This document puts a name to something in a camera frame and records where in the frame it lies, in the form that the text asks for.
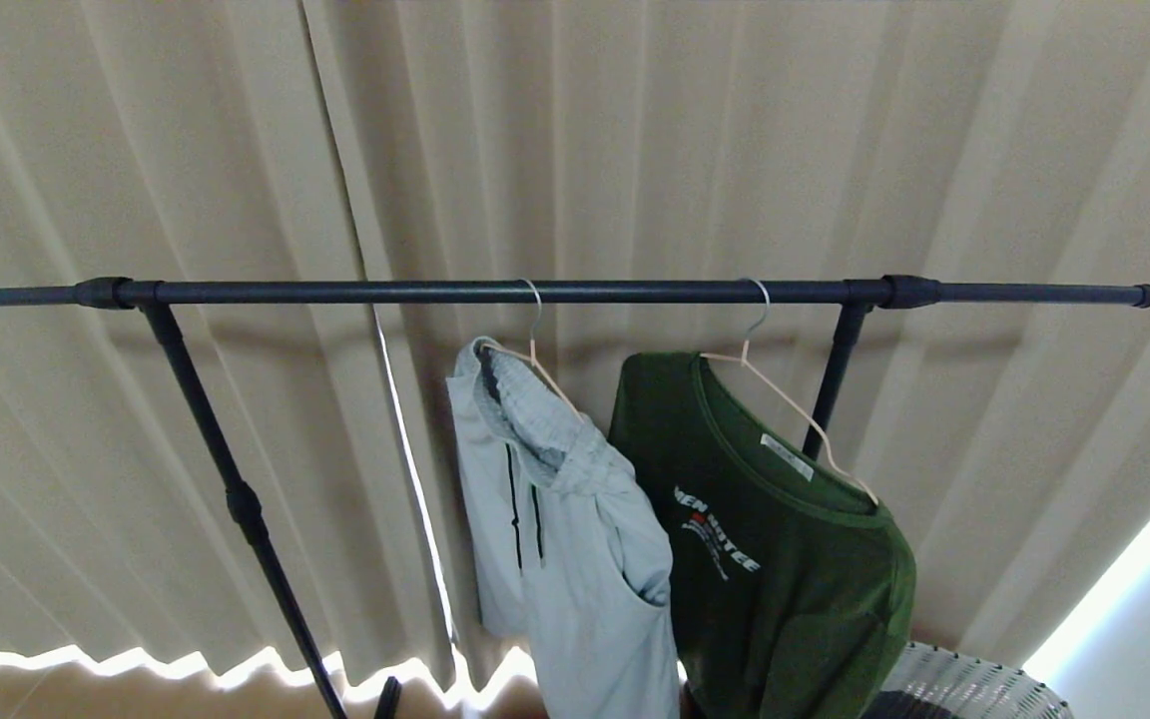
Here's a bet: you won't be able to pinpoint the black clothes rack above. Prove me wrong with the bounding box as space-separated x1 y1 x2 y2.
0 274 1150 719

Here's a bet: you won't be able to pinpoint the green garment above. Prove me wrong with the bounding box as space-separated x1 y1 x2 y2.
606 351 918 719

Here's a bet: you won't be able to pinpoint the pale grey shorts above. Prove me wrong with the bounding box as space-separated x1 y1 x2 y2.
446 336 682 719

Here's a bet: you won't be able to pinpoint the pink clothes hanger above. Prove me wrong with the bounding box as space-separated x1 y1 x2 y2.
699 278 881 508
479 279 586 421

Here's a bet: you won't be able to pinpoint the white laundry basket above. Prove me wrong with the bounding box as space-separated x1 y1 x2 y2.
859 640 1076 719

